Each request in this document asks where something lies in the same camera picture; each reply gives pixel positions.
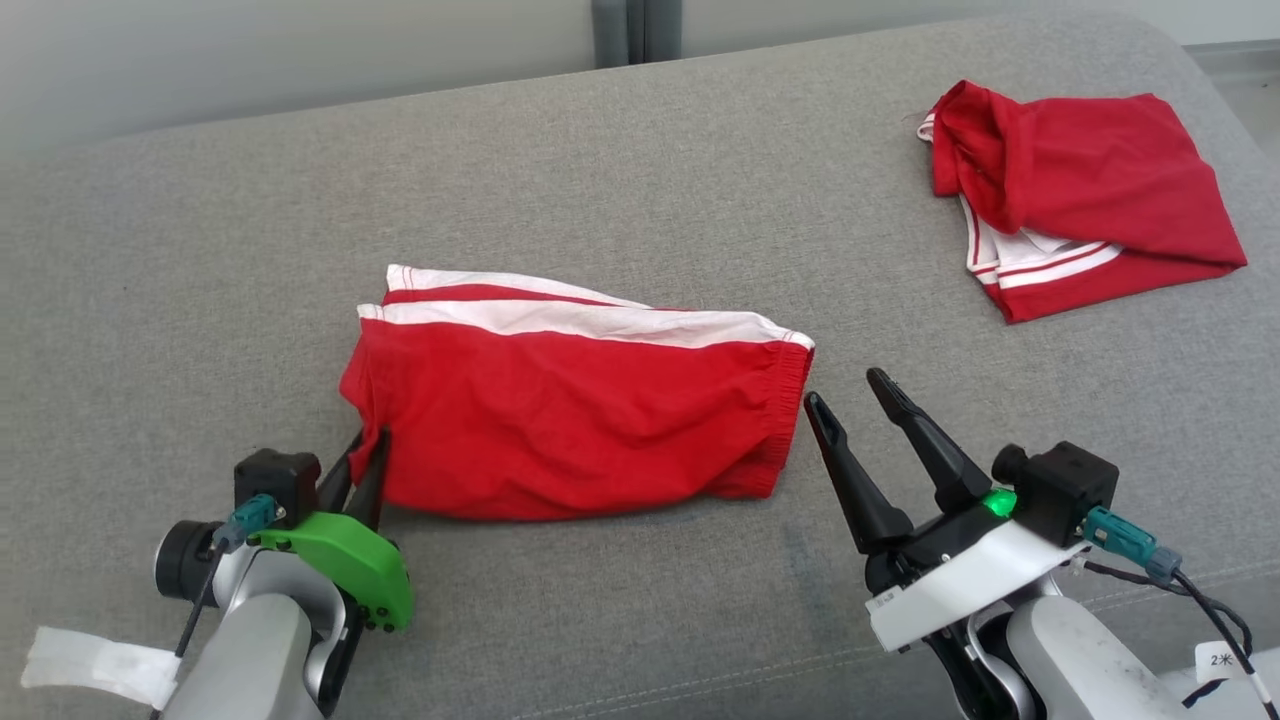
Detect white left cable tape label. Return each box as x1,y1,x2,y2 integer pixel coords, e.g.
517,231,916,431
20,625,181,711

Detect grey partition post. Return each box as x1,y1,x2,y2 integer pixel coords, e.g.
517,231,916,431
590,0,683,69

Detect red basketball jersey number 23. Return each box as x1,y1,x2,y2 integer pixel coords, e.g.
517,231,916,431
918,80,1249,326

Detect teal right cable connector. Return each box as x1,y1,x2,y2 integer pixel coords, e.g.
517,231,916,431
1080,505,1183,583

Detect teal cable connector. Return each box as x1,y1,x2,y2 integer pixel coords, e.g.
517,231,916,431
1080,505,1183,583
225,493,278,546

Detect white right cable label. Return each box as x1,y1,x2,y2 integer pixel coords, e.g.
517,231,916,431
1195,640,1251,681

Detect black left camera cable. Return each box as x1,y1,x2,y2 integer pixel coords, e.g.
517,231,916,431
150,530,233,720

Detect red shorts with white stripe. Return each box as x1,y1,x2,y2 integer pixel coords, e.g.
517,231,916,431
338,263,816,523

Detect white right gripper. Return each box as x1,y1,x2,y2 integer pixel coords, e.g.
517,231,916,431
803,368,1089,653

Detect teal left cable connector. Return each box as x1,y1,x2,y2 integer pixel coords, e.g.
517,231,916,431
225,493,278,546

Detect black right camera cable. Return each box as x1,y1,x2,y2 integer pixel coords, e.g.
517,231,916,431
1075,558,1280,720

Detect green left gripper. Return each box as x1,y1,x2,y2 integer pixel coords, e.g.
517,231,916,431
248,428,414,633

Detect black camera cable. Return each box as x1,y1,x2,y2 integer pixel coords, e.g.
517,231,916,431
150,530,233,720
1075,558,1280,720

